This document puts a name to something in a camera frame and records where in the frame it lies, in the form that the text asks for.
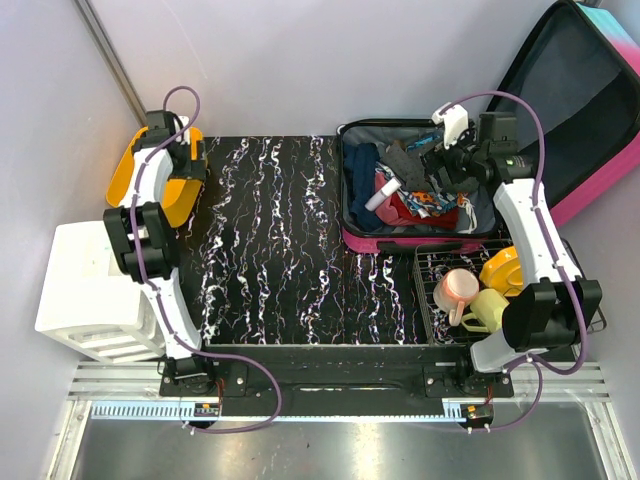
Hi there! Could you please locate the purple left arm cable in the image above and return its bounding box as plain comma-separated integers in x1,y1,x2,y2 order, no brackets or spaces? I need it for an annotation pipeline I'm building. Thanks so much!
128,87,284,435

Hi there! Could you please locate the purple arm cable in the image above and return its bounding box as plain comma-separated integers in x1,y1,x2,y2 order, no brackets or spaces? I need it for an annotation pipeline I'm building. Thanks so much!
424,90,587,435
128,87,284,435

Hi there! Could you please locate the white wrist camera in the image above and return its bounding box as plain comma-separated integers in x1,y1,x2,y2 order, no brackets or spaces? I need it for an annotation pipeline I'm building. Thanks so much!
174,115,192,145
431,102,469,150

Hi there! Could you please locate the yellow-green plastic cup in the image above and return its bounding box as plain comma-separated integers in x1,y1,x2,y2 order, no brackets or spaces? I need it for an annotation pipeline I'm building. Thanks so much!
461,288,509,334

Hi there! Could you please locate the navy blue garment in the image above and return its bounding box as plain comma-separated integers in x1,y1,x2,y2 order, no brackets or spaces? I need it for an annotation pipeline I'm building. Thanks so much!
343,143,383,233

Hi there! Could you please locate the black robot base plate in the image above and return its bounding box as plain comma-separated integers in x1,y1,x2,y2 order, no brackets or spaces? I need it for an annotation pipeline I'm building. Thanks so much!
160,345,514,399

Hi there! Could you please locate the white compartment organizer box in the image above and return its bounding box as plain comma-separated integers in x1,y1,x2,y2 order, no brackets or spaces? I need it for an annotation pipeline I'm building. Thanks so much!
35,221,165,364

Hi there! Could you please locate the black marble pattern mat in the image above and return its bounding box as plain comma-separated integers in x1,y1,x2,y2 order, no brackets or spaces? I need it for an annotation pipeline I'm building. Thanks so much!
177,136,427,345

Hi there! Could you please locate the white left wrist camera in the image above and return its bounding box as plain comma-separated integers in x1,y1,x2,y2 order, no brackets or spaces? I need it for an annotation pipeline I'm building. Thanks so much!
174,115,192,145

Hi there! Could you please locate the red garment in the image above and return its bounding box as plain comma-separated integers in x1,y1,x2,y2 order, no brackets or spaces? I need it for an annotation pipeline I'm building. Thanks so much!
374,187,459,231

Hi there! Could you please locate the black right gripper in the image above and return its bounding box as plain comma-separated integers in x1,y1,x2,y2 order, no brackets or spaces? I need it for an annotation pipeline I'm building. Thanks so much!
418,120,486,195

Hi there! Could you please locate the black wire dish rack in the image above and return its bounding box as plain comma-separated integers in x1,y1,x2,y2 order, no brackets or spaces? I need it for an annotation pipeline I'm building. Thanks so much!
413,238,609,346

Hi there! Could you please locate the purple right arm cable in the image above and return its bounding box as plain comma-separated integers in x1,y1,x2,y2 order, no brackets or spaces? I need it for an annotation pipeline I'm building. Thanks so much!
424,90,587,435

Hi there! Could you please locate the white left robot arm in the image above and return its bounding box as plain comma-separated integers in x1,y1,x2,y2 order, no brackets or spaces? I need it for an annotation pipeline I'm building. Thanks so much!
103,109,216,396

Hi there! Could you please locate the colourful patterned cloth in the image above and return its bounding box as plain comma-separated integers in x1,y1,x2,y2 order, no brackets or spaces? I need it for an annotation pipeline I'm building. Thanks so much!
402,132,459,218

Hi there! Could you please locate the teal and pink kids suitcase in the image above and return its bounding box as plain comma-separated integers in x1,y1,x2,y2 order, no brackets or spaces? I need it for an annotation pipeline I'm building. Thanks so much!
337,1,639,253

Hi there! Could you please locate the white cylindrical tube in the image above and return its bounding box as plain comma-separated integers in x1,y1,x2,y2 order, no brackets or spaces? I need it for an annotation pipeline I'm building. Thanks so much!
365,178,402,212

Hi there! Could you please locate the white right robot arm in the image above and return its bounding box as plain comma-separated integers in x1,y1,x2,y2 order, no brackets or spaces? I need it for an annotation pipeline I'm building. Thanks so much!
426,105,602,397

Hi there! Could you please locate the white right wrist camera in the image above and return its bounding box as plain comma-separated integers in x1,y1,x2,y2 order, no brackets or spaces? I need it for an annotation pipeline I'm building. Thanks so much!
431,102,469,150

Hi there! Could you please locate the orange plastic basket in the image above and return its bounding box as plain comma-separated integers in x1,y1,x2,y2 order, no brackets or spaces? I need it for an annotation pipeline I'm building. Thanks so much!
106,127,204,228

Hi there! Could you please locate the pink plastic cup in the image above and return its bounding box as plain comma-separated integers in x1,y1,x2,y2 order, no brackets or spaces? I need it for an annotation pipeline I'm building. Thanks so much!
434,268,480,326

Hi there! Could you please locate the grey polka dot cloth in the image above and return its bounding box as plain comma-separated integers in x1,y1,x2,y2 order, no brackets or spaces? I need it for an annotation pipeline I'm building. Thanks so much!
380,143,480,194

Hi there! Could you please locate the aluminium slotted rail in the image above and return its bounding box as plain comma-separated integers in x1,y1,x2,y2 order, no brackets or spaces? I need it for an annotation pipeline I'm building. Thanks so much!
69,362,610,424

